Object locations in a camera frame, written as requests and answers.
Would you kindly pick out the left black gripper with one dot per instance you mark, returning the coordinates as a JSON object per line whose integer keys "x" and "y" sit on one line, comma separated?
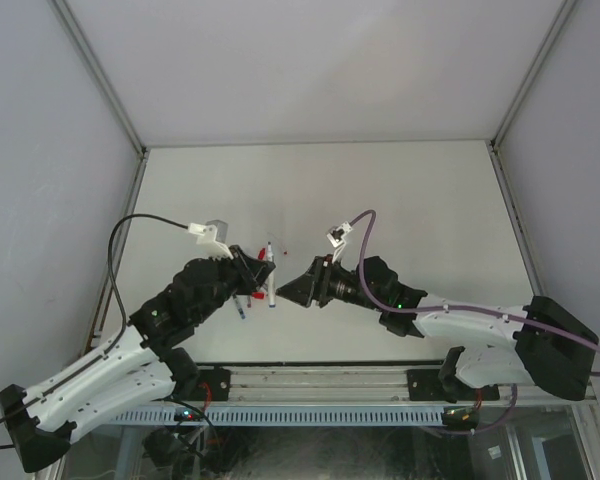
{"x": 243, "y": 272}

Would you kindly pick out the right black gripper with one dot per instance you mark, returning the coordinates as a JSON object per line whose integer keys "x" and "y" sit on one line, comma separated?
{"x": 319, "y": 281}

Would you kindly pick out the white marker blue end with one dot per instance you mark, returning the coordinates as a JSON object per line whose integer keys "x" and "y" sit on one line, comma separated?
{"x": 271, "y": 289}

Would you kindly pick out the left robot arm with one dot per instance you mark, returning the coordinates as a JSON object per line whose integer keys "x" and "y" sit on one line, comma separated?
{"x": 143, "y": 361}

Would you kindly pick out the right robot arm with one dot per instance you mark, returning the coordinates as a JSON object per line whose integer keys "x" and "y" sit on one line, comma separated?
{"x": 539, "y": 344}

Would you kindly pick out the white pen blue print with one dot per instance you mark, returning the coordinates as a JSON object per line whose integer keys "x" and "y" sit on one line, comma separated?
{"x": 239, "y": 307}

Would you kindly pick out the thin red tipped refill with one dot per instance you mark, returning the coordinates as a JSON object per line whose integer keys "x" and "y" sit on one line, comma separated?
{"x": 278, "y": 242}

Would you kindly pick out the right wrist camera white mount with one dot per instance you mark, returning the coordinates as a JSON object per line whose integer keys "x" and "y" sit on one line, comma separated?
{"x": 338, "y": 238}

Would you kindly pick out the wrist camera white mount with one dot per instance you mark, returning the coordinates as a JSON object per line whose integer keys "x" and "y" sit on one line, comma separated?
{"x": 338, "y": 238}
{"x": 211, "y": 238}

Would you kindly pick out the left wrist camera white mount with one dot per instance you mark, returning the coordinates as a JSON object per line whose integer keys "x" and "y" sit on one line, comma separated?
{"x": 211, "y": 238}

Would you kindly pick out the aluminium rail frame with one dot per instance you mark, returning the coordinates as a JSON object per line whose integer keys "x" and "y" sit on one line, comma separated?
{"x": 250, "y": 385}

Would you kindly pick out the perforated blue cable tray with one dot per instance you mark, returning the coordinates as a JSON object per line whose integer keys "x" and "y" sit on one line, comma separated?
{"x": 282, "y": 416}

